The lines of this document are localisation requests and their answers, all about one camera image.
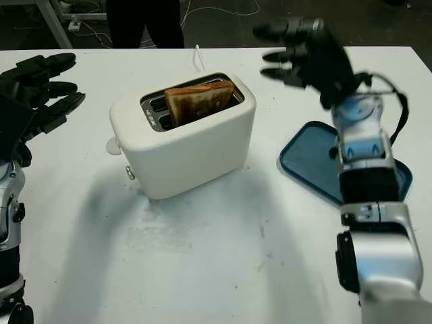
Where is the white metal frame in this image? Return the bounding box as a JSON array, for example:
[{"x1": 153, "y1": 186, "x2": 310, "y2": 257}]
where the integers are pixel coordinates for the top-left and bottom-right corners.
[{"x1": 33, "y1": 0, "x2": 109, "y2": 48}]

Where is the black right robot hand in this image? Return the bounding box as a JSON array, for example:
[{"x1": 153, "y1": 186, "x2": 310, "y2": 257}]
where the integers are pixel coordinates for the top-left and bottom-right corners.
[{"x1": 252, "y1": 18, "x2": 357, "y2": 111}]

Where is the browned toast slice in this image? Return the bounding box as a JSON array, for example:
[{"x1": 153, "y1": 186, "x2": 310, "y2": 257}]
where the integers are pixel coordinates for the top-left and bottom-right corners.
[{"x1": 164, "y1": 80, "x2": 234, "y2": 126}]

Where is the person in black trousers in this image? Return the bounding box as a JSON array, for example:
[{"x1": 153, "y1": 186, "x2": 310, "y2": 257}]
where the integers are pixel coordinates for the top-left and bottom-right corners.
[{"x1": 107, "y1": 0, "x2": 186, "y2": 49}]

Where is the white floor cable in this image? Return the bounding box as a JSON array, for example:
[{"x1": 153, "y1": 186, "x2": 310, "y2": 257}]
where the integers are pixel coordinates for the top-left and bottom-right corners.
[{"x1": 80, "y1": 22, "x2": 115, "y2": 48}]

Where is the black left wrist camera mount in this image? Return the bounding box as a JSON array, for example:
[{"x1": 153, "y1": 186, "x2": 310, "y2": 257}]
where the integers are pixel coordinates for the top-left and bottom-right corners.
[{"x1": 0, "y1": 92, "x2": 37, "y2": 157}]

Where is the white toaster lever knob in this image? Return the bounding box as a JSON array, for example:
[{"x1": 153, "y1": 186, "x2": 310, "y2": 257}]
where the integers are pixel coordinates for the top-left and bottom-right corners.
[{"x1": 105, "y1": 136, "x2": 122, "y2": 156}]

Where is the blue plastic tray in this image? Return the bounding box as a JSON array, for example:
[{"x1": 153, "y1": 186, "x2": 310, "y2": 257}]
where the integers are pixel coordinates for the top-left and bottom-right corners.
[{"x1": 279, "y1": 120, "x2": 414, "y2": 207}]

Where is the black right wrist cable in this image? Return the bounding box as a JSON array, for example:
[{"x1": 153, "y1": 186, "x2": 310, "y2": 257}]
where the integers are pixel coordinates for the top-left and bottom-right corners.
[{"x1": 354, "y1": 70, "x2": 409, "y2": 142}]

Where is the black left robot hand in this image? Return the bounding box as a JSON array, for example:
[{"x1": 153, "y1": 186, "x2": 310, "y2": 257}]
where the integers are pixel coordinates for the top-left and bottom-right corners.
[{"x1": 0, "y1": 53, "x2": 86, "y2": 168}]

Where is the white toaster power cable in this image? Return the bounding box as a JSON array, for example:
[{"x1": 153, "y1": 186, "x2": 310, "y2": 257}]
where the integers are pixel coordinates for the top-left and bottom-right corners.
[{"x1": 192, "y1": 44, "x2": 207, "y2": 72}]

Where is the white two-slot toaster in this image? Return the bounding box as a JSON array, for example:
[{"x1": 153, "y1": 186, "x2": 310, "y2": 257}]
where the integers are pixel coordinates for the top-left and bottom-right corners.
[{"x1": 109, "y1": 70, "x2": 257, "y2": 200}]

